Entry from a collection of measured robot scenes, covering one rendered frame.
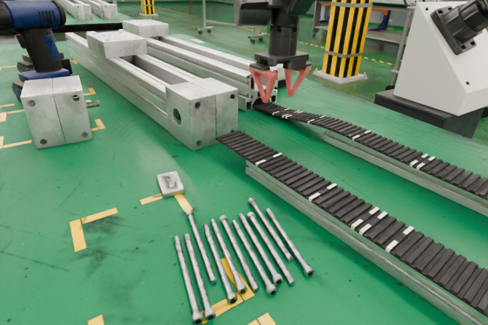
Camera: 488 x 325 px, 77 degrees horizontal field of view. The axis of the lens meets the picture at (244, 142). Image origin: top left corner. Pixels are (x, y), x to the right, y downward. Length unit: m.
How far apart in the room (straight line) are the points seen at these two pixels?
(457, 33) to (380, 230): 0.62
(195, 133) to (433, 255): 0.37
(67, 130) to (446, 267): 0.58
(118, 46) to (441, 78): 0.79
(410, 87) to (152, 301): 0.78
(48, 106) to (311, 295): 0.49
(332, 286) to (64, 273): 0.27
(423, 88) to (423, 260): 0.61
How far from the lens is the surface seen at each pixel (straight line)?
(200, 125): 0.54
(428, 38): 0.89
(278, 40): 0.64
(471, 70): 0.93
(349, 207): 0.39
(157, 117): 0.65
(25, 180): 0.56
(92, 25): 2.34
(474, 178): 0.53
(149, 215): 0.42
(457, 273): 0.37
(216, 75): 0.78
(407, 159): 0.53
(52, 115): 0.62
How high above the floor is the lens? 1.05
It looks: 28 degrees down
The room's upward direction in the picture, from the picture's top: 2 degrees clockwise
